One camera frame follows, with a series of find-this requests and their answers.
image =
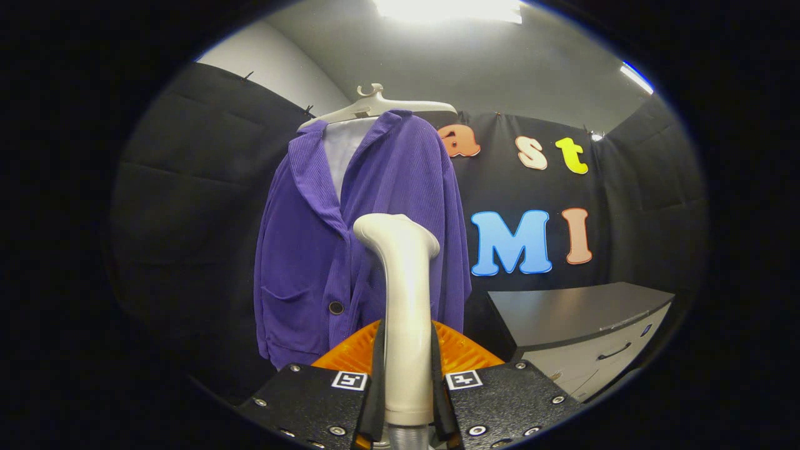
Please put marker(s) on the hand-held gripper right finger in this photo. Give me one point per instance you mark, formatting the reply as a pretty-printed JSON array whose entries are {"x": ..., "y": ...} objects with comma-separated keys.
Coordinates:
[{"x": 439, "y": 387}]

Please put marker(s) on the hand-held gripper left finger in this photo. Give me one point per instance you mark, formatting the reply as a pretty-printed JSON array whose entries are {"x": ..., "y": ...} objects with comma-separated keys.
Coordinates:
[{"x": 377, "y": 387}]

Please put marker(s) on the white garment steamer head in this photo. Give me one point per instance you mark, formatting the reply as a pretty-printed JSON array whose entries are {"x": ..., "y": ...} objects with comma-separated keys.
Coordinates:
[{"x": 406, "y": 312}]

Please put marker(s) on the grey cabinet with dark top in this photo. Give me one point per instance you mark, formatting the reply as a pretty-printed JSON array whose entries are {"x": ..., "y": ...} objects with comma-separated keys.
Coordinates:
[{"x": 562, "y": 312}]

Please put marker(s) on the white ironing pad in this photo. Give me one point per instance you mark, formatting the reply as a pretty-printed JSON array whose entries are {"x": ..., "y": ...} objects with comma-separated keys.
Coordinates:
[{"x": 344, "y": 153}]

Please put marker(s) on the cream plastic hanger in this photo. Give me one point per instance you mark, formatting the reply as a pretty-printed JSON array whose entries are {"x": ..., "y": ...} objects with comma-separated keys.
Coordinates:
[{"x": 375, "y": 106}]

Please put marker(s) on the small ceiling light panel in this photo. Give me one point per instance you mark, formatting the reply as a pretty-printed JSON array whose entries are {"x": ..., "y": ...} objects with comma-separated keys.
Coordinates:
[{"x": 597, "y": 135}]

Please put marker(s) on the double ceiling light panel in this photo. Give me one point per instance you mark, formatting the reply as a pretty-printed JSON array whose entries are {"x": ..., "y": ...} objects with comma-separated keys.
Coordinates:
[{"x": 636, "y": 77}]

